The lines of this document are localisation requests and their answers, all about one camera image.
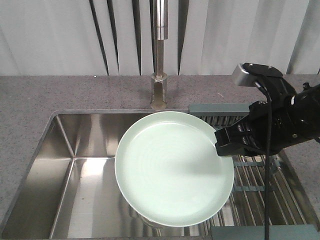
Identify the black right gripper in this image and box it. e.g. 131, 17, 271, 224
214, 75, 298, 157

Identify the pale green round plate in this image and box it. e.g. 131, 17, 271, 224
115, 111, 235, 227

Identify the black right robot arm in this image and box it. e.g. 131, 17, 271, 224
215, 77, 320, 157

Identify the grey roll-up dish rack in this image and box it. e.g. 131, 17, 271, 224
188, 103, 320, 240

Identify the stainless steel faucet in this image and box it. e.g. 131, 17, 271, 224
150, 0, 169, 111

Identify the stainless steel sink basin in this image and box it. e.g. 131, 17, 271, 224
0, 110, 210, 240

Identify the white pleated curtain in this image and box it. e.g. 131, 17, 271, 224
0, 0, 320, 76

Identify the black camera cable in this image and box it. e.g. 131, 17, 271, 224
254, 79, 274, 240

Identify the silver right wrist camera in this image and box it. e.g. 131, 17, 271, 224
232, 62, 284, 88

